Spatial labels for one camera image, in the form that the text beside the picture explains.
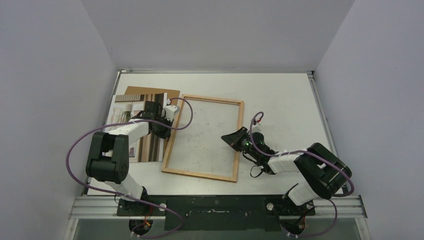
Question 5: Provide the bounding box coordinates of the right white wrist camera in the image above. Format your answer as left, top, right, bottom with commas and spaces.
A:
252, 119, 262, 129

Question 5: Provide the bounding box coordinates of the photo print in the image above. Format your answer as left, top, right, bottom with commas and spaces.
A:
106, 93, 168, 163

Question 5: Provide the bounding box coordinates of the brown backing board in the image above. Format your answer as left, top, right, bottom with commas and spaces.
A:
124, 86, 180, 99

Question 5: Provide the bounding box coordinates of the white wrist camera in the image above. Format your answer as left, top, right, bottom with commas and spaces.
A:
252, 119, 262, 129
163, 104, 180, 122

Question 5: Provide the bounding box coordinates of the wooden picture frame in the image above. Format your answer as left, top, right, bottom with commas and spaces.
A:
160, 94, 245, 183

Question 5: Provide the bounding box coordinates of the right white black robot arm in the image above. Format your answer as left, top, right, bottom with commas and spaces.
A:
221, 127, 352, 215

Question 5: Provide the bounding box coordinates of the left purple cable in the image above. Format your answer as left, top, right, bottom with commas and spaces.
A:
65, 96, 194, 240

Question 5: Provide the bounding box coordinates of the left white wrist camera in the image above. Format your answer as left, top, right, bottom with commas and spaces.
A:
163, 104, 180, 122

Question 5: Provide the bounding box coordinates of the clear acrylic sheet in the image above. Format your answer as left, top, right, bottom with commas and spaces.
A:
161, 94, 244, 183

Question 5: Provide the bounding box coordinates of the aluminium rail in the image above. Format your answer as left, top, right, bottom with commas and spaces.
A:
68, 195, 367, 220

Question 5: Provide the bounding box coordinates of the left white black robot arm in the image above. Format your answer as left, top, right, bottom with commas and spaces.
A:
86, 101, 180, 216

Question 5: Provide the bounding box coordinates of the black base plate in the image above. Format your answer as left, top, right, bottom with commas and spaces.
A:
116, 195, 316, 232

